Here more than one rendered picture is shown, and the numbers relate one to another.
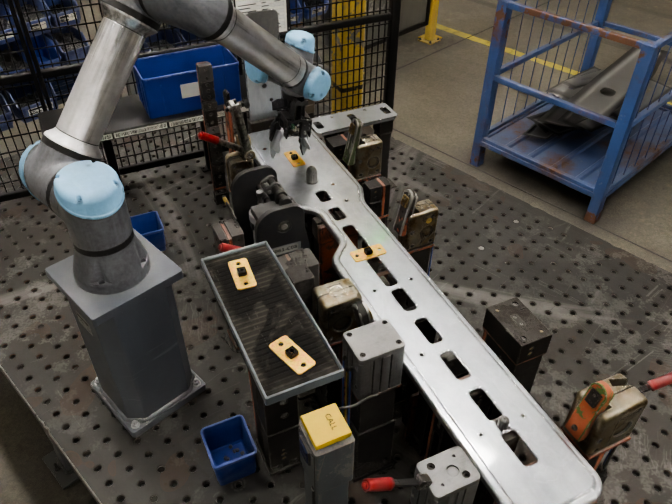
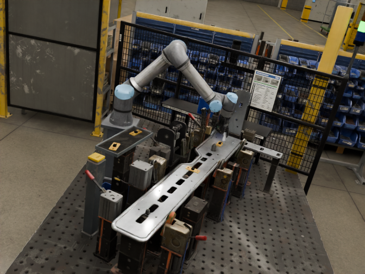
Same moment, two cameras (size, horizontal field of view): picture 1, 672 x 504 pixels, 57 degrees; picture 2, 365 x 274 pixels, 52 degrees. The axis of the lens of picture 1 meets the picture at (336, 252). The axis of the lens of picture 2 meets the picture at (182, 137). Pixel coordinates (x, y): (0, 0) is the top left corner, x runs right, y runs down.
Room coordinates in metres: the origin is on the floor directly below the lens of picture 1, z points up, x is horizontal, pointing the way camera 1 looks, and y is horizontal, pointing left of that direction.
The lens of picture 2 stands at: (-0.26, -1.42, 2.06)
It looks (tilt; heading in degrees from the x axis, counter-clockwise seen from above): 24 degrees down; 47
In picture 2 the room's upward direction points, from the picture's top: 11 degrees clockwise
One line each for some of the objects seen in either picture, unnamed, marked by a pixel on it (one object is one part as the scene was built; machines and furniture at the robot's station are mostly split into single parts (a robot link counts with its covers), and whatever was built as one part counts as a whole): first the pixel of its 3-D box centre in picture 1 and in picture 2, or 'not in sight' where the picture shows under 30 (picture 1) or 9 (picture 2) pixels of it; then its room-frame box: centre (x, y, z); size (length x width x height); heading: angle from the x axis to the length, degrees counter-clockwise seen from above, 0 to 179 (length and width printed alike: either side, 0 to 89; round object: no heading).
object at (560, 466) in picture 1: (374, 258); (192, 172); (1.12, -0.09, 1.00); 1.38 x 0.22 x 0.02; 26
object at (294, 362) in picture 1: (291, 352); (114, 145); (0.68, 0.07, 1.17); 0.08 x 0.04 x 0.01; 42
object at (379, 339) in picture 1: (368, 405); (137, 198); (0.77, -0.07, 0.90); 0.13 x 0.10 x 0.41; 116
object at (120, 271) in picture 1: (108, 251); (121, 114); (0.96, 0.46, 1.15); 0.15 x 0.15 x 0.10
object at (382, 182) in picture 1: (374, 223); (228, 183); (1.46, -0.11, 0.84); 0.11 x 0.08 x 0.29; 116
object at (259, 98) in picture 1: (263, 67); (238, 112); (1.80, 0.23, 1.17); 0.12 x 0.01 x 0.34; 116
